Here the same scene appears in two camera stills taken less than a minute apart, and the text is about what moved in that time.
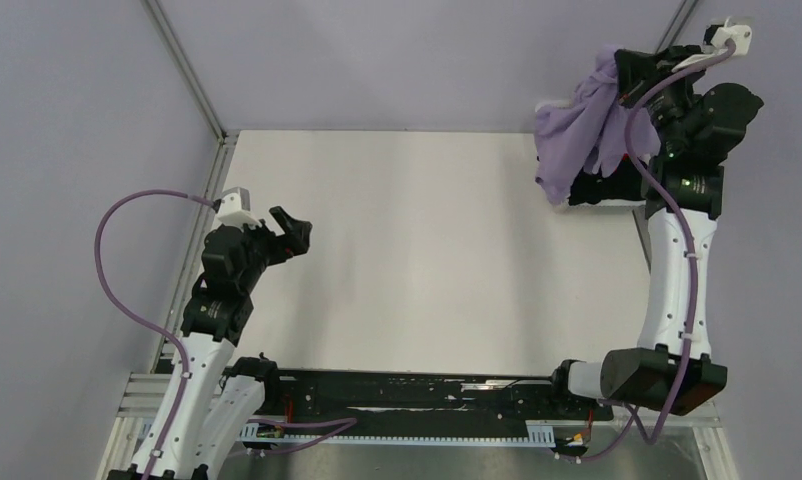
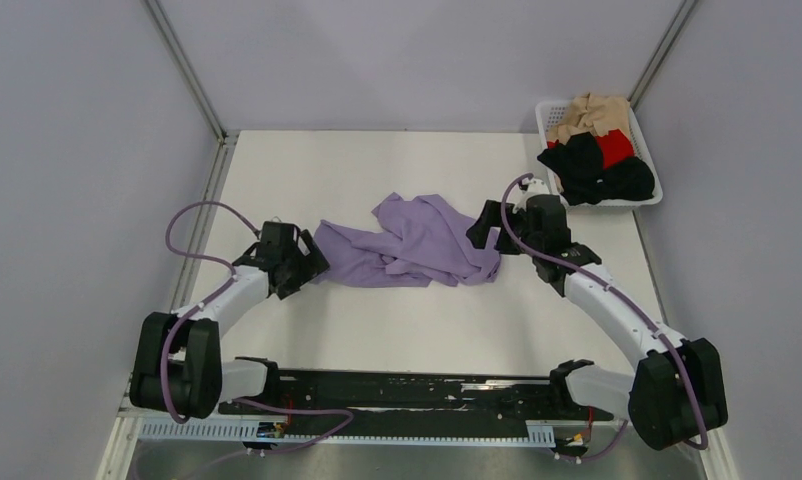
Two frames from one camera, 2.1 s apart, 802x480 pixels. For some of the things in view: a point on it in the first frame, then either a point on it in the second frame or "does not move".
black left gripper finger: x=296 y=246 → x=286 y=283
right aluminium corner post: x=670 y=36 does not move
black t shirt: x=625 y=183 does not move
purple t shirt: x=588 y=131 → x=418 y=241
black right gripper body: x=667 y=101 → x=528 y=240
